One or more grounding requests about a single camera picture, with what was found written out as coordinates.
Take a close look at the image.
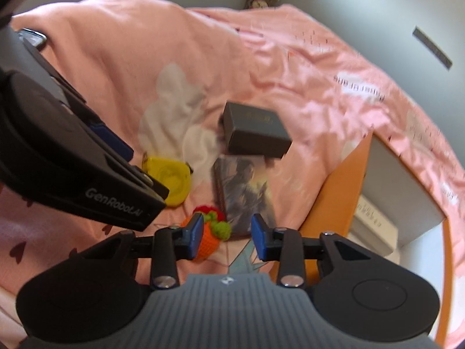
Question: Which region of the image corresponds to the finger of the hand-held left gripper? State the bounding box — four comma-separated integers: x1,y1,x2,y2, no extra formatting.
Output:
107,154,170,205
91,122,133,162

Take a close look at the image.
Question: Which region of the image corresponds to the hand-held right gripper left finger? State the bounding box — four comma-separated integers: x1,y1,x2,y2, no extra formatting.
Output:
78,213,205,291

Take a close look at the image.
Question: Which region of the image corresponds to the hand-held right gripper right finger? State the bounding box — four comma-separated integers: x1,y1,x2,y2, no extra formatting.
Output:
251,214,378,288

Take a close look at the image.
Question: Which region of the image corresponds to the orange crochet carrot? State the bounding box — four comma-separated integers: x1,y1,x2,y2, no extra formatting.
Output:
180,205,233,262

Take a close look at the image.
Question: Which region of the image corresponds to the yellow tape measure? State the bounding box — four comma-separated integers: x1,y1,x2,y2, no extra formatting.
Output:
142,156,195,208

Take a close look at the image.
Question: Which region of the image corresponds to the illustrated notebook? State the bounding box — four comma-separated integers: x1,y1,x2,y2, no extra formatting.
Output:
212,154,278,236

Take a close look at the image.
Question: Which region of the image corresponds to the orange cardboard box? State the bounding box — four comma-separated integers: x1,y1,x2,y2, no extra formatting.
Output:
298,131,465,349

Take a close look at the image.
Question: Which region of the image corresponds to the dark grey box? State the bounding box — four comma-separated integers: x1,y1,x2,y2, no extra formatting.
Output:
220,101,293,160

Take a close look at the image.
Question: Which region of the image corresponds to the white box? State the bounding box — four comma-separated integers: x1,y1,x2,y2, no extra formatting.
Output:
349,194,400,257

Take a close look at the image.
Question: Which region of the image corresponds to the pink printed blanket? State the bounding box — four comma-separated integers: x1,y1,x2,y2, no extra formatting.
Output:
0,0,465,349

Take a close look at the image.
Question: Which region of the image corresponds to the grey wall switch panel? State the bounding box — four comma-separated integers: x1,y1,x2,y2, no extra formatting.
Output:
412,26,454,70

